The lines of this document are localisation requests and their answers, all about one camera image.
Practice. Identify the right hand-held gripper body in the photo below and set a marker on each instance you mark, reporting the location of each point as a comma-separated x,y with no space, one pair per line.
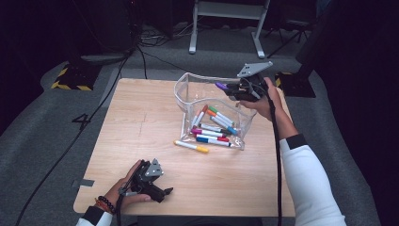
254,88

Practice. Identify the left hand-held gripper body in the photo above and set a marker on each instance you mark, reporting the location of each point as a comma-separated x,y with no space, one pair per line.
146,183

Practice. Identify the purple marker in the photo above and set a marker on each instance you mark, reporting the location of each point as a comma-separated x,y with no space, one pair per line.
221,85

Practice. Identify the light green marker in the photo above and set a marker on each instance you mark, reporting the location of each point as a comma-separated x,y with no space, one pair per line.
221,114

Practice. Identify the orange marker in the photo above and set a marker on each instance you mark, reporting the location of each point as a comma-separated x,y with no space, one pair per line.
210,113

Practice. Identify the light blue marker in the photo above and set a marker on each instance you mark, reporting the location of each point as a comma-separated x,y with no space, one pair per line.
224,125

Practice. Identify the clear plastic pouch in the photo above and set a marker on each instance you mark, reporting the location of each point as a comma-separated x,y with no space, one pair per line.
194,91

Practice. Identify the brown marker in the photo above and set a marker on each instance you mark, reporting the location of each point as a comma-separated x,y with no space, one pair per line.
201,115

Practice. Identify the black marker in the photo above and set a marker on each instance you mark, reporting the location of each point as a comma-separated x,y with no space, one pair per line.
213,128

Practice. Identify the pink marker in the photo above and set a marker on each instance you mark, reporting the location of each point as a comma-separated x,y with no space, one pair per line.
195,118

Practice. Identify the yellow marker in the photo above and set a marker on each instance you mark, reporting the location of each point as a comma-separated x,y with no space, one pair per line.
191,146

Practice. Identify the red marker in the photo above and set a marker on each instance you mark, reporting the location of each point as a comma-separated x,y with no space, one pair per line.
213,138

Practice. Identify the magenta marker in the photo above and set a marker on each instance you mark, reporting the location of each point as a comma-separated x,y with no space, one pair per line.
200,132

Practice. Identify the dark blue marker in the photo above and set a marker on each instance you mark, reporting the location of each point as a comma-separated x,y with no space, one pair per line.
213,142

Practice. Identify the person's left hand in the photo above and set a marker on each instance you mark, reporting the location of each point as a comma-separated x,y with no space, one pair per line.
124,193

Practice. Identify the person's right hand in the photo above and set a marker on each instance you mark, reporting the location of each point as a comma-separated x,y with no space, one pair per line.
271,105

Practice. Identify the silver plug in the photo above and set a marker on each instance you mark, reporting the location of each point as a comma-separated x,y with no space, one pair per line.
130,194

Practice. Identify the yellow black striped base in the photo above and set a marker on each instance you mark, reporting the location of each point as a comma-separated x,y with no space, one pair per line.
295,86
72,78

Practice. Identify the grey tape piece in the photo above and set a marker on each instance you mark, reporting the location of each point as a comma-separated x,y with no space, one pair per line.
84,182

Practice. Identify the black tripod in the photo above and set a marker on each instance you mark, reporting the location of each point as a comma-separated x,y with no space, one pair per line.
290,38

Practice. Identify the white metal stand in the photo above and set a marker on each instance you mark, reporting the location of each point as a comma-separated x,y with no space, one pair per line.
229,9

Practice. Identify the dark equipment cabinet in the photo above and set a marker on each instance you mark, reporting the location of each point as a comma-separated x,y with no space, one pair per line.
106,25

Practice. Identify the dark post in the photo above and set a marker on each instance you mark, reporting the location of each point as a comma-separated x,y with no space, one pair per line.
313,47

